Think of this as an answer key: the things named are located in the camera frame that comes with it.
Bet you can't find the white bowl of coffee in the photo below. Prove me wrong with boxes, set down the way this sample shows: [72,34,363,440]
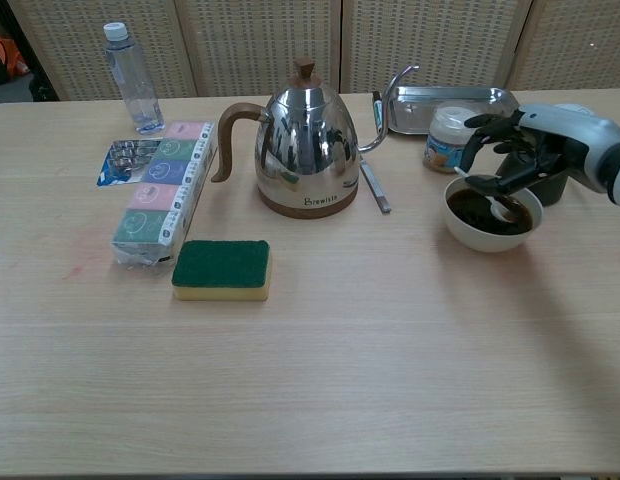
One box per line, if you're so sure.
[443,173,545,253]

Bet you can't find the colourful tissue multipack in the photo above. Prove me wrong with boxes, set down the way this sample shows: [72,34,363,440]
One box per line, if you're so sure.
[111,120,216,269]

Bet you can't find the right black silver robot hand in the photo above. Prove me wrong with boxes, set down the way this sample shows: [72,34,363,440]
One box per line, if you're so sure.
[459,103,616,197]

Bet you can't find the blue blister pack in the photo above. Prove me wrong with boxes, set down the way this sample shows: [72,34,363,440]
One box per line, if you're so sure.
[95,137,164,187]

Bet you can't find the green black marker pen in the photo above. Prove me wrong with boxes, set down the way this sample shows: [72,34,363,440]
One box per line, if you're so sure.
[372,90,389,139]

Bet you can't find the clear plastic water bottle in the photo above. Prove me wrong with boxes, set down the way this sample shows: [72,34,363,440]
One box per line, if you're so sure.
[103,22,166,136]

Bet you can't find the wooden woven folding screen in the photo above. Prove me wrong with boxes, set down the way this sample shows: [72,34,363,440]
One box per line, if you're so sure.
[4,0,620,101]

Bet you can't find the small black teapot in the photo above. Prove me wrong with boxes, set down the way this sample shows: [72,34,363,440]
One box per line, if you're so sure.
[497,149,571,207]

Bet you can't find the small jar with white lid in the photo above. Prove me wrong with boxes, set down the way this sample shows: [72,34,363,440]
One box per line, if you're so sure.
[422,102,484,175]

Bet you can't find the stainless steel gooseneck kettle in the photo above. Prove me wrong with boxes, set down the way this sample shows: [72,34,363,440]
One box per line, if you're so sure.
[210,58,420,220]

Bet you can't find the stainless steel tray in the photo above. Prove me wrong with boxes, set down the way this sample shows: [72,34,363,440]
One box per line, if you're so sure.
[387,85,521,136]

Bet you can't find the white metal tongs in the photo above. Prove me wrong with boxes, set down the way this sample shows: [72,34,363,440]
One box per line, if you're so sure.
[359,153,392,215]

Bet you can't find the white plastic spoon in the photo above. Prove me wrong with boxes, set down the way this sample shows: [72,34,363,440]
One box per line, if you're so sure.
[453,166,512,222]

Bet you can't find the green yellow sponge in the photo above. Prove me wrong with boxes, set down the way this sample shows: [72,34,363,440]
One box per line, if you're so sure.
[170,239,273,303]

